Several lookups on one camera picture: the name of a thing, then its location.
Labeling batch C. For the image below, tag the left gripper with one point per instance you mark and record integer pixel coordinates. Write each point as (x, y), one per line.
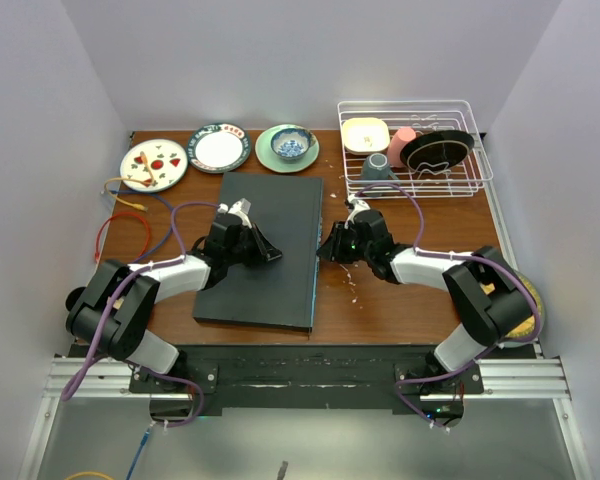
(263, 250)

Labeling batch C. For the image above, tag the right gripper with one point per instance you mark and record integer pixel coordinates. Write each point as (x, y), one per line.
(332, 249)

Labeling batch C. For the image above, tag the black network switch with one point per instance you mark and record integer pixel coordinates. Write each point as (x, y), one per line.
(271, 263)

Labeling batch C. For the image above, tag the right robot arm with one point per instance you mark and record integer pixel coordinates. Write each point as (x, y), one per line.
(489, 296)

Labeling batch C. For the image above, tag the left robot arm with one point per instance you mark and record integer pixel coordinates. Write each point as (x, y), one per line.
(112, 312)

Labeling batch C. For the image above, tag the grey mug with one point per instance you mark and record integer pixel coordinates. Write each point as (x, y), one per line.
(377, 172)

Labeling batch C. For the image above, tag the light green plate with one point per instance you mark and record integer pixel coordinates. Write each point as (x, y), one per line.
(273, 162)

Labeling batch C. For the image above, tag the blue white patterned bowl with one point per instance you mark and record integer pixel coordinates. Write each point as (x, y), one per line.
(291, 143)

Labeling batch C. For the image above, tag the white plate dark green rim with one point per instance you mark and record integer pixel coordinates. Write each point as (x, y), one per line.
(218, 148)

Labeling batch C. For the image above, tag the cream square plate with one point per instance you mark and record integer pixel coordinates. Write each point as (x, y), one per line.
(365, 135)

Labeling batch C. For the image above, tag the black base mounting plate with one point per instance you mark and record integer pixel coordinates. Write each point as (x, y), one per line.
(320, 376)

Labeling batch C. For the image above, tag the pink cup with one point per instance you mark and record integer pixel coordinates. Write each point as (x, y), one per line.
(399, 140)

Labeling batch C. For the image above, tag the white strawberry pattern plate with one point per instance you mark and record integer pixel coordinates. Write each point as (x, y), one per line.
(153, 166)

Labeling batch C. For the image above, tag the black round plate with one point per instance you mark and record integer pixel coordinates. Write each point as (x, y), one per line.
(437, 151)

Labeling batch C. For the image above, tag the black cup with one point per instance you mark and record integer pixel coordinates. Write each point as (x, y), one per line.
(73, 297)

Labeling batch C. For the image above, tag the grey plate with yellow mat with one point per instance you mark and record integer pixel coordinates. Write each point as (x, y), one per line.
(530, 329)

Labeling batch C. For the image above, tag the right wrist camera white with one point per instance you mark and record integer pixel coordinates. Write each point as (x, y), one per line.
(355, 206)

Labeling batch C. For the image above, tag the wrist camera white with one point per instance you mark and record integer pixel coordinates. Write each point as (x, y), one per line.
(355, 206)
(241, 209)

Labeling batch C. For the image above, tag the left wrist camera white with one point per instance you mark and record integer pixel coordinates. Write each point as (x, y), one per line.
(241, 209)

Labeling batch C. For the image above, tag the white wire dish rack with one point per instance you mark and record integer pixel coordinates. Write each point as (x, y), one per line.
(425, 116)

